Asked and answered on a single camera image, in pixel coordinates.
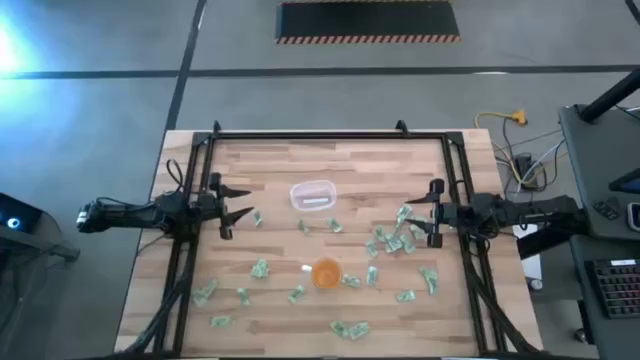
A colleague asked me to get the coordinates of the clear plastic container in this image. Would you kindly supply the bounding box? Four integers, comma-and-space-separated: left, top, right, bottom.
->
288, 179, 338, 212

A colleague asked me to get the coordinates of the black hazard-striped floor mat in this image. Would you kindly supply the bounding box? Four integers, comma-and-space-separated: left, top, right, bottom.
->
274, 0, 462, 45

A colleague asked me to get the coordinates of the dark tilted desk screen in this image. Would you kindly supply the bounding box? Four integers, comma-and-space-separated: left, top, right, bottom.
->
608, 167, 640, 195

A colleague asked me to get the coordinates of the yellow ceramic mug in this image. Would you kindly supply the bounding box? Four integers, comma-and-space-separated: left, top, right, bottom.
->
301, 257, 345, 291

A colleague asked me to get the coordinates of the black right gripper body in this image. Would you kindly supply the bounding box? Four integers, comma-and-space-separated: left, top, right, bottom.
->
427, 178, 460, 249

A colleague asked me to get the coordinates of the small black controller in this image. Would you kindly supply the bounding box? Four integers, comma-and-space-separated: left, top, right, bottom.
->
593, 198, 622, 222

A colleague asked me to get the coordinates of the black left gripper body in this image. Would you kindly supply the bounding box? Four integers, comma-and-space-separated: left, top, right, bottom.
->
198, 171, 235, 241

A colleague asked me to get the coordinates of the black aluminium table frame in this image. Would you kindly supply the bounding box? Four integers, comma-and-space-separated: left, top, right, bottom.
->
115, 119, 545, 360

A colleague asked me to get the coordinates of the white box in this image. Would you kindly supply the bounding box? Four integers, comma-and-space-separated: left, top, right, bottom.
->
511, 222, 544, 282

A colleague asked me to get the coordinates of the black desk foot bar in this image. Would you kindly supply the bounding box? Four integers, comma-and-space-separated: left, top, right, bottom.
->
516, 225, 587, 260

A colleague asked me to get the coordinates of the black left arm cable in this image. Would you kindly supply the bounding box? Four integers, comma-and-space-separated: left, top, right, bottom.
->
166, 158, 186, 195

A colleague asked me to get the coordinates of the yellow extension cord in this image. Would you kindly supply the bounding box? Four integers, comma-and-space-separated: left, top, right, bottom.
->
473, 108, 549, 187

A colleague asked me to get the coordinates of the black device with blue light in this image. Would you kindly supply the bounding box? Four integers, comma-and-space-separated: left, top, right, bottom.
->
0, 192, 81, 264

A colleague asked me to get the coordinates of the black backlit keyboard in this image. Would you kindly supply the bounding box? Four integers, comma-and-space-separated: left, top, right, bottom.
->
583, 258, 640, 320

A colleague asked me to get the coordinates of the black power adapter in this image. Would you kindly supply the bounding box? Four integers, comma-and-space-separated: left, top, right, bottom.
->
514, 153, 534, 177

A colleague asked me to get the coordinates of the dark grey desk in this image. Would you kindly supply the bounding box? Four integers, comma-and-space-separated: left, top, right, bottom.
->
569, 234, 640, 360
558, 103, 640, 241

